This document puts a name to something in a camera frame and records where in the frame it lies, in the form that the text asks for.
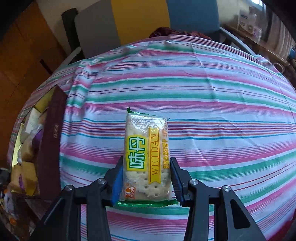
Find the rectangular tin box gold interior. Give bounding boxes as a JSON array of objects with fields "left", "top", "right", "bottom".
[{"left": 7, "top": 85, "right": 67, "bottom": 202}]

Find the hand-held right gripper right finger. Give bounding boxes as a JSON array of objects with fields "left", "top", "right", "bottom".
[{"left": 170, "top": 157, "right": 267, "bottom": 241}]

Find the white carton box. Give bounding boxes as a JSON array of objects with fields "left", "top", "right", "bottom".
[{"left": 238, "top": 9, "right": 258, "bottom": 32}]

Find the colourful floor clutter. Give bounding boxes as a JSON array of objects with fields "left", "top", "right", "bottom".
[{"left": 0, "top": 168, "right": 40, "bottom": 234}]

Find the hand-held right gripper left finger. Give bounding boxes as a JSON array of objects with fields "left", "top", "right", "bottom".
[{"left": 29, "top": 157, "right": 125, "bottom": 241}]

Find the cluttered wooden side table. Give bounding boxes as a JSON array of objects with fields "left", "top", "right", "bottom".
[{"left": 222, "top": 23, "right": 296, "bottom": 77}]

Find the dark red cloth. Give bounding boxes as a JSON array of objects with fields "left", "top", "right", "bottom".
[{"left": 149, "top": 27, "right": 212, "bottom": 41}]

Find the wooden cabinet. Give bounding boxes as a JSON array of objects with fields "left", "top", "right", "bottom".
[{"left": 0, "top": 2, "right": 67, "bottom": 167}]

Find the green-edged cracker packet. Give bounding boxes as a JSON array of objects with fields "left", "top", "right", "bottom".
[{"left": 116, "top": 107, "right": 178, "bottom": 208}]

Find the grey yellow blue chair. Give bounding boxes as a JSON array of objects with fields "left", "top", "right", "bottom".
[{"left": 62, "top": 0, "right": 256, "bottom": 67}]

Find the white paper packet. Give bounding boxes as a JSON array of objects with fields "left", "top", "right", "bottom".
[{"left": 24, "top": 109, "right": 43, "bottom": 134}]

